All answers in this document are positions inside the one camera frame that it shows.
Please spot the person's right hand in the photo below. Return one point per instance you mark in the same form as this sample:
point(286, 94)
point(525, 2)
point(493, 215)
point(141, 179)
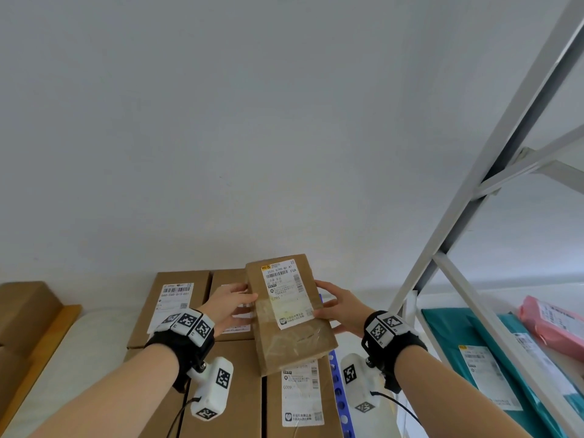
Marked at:
point(349, 312)

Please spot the orange wooden table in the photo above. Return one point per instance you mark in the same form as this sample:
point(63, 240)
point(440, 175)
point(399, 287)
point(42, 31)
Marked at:
point(50, 337)

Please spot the grey metal shelf rack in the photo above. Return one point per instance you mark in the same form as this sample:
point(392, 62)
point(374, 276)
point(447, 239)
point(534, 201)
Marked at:
point(486, 175)

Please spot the blue perforated plastic pallet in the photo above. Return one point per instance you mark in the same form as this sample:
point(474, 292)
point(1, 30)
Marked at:
point(340, 396)

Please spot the plain brown parcel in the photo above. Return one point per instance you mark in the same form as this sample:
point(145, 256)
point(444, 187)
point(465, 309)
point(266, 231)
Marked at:
point(159, 419)

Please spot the pink mailer bag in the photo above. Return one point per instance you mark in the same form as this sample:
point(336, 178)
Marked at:
point(547, 323)

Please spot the taped labelled brown parcel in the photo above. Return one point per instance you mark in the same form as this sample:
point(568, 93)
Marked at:
point(296, 346)

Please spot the pile of brown cardboard parcels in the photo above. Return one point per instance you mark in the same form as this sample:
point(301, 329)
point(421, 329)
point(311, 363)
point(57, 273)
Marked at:
point(23, 310)

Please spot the teal mailer bag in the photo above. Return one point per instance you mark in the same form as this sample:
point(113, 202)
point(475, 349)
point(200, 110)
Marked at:
point(442, 333)
point(506, 323)

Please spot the person's left hand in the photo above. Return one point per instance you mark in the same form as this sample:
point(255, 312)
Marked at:
point(223, 310)

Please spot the white low table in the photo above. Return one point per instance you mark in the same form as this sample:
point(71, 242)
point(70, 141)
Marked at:
point(82, 351)

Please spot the black wristband with marker tags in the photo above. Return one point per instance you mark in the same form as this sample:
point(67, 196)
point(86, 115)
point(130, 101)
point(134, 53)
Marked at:
point(401, 346)
point(178, 355)

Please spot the white marker-tagged wrist camera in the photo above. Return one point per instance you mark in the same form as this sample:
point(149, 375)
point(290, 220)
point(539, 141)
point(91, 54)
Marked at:
point(212, 392)
point(360, 387)

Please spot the person's left forearm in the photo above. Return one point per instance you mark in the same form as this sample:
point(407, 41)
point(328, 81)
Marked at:
point(114, 396)

